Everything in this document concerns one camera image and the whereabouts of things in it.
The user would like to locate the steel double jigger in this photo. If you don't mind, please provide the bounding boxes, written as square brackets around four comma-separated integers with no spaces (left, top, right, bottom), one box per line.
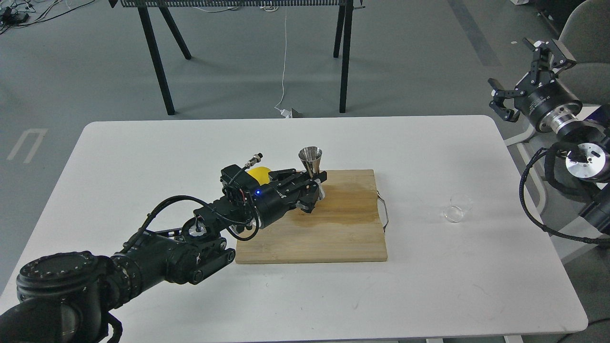
[298,146,326,201]

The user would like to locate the black floor cables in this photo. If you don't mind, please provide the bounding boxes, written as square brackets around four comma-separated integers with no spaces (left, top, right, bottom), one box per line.
[0,0,96,34]

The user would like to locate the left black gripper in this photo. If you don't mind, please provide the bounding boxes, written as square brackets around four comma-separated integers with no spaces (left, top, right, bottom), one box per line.
[253,169,327,228]

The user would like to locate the bamboo cutting board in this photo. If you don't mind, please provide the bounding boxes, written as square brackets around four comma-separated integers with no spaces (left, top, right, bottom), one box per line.
[235,169,387,264]

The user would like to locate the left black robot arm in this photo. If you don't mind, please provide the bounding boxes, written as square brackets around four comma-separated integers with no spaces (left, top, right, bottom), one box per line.
[1,146,327,343]

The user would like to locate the yellow lemon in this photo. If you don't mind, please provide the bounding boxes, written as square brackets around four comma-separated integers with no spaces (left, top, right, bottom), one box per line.
[247,166,272,185]

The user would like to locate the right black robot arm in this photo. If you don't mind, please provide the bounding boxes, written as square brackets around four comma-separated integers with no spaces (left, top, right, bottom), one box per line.
[488,38,609,247]

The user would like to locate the white power cable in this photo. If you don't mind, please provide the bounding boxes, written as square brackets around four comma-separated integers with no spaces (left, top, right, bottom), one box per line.
[274,7,292,118]

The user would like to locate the grey office chair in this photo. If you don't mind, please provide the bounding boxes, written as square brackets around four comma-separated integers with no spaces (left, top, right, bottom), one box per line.
[558,0,609,122]

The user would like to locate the small clear glass cup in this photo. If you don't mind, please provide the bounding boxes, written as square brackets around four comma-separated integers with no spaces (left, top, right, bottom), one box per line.
[442,193,474,223]

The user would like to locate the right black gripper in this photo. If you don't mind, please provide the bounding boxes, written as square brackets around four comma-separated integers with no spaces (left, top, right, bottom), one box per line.
[488,38,582,133]

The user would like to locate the black metal frame table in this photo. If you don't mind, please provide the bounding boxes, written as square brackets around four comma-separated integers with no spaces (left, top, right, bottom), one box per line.
[109,0,365,117]

